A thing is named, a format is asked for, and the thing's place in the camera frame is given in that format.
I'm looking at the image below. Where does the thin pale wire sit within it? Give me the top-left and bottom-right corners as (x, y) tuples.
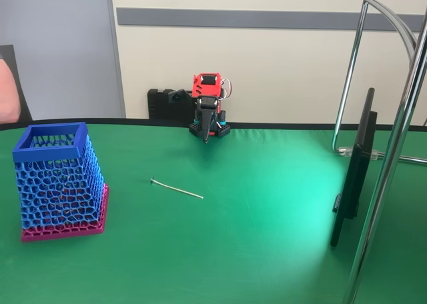
(150, 177), (205, 200)

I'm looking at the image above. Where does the green table cloth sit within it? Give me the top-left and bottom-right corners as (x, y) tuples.
(0, 118), (427, 304)

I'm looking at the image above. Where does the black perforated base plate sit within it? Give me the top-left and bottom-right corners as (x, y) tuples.
(189, 119), (232, 139)

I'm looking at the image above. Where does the blue lattice basket magenta base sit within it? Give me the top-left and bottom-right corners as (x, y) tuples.
(12, 122), (110, 243)

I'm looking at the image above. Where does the clear plastic stand clip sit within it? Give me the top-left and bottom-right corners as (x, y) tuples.
(337, 146), (381, 161)

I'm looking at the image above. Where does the black ribbed case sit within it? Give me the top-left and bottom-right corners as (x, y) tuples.
(147, 88), (196, 120)

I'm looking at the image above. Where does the chrome tube stand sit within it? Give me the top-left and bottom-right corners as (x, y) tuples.
(331, 0), (427, 304)

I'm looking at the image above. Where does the white LED light panel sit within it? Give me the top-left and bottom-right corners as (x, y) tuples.
(330, 87), (378, 249)

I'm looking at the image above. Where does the grey wall rail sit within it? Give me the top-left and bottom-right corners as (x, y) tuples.
(116, 6), (426, 31)

